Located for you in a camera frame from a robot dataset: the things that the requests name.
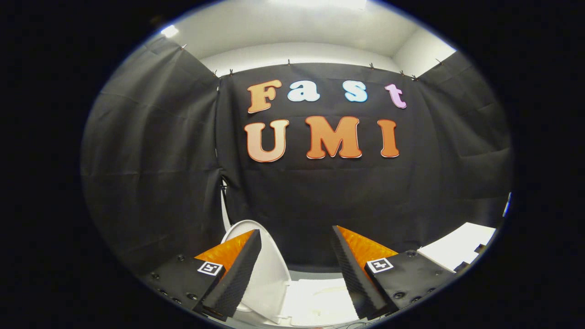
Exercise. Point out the ceiling light panel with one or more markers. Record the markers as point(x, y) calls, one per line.
point(320, 3)

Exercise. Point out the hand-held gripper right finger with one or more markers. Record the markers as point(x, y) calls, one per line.
point(358, 283)

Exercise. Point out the black box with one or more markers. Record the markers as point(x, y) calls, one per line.
point(480, 249)

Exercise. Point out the white drawer cabinet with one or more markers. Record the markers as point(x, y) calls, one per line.
point(457, 246)

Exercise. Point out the black backdrop cloth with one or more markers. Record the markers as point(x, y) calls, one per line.
point(320, 196)

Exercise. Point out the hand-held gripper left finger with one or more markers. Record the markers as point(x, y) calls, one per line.
point(235, 281)

